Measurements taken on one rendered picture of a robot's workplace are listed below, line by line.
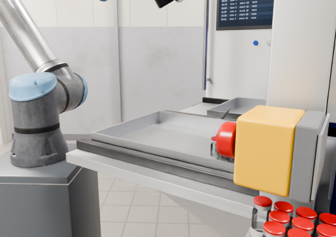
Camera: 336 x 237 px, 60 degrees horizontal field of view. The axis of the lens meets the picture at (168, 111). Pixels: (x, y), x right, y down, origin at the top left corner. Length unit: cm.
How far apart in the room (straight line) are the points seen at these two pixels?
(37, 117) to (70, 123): 279
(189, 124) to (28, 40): 54
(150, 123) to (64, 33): 277
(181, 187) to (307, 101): 23
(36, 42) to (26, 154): 34
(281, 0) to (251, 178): 20
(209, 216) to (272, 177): 31
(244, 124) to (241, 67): 117
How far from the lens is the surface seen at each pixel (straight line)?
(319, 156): 28
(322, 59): 36
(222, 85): 149
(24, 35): 99
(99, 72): 338
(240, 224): 57
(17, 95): 82
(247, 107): 107
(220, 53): 148
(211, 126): 76
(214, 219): 58
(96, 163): 58
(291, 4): 36
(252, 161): 29
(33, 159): 83
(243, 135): 29
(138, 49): 328
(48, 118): 83
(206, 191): 46
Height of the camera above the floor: 110
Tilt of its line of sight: 13 degrees down
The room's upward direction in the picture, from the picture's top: straight up
